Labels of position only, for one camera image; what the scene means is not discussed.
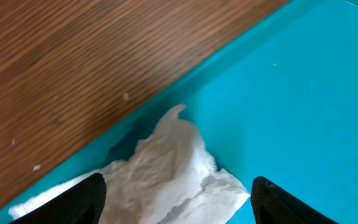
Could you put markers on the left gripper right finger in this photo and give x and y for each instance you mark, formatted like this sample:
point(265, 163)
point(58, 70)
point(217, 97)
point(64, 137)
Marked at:
point(273, 205)

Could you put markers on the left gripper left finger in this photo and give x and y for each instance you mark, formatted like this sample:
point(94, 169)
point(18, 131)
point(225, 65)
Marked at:
point(82, 203)

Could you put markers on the white paper napkin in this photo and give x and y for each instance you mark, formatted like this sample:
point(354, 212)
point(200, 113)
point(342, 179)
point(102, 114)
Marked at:
point(170, 178)

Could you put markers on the teal serving tray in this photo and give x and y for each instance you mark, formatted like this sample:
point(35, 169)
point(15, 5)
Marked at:
point(272, 86)

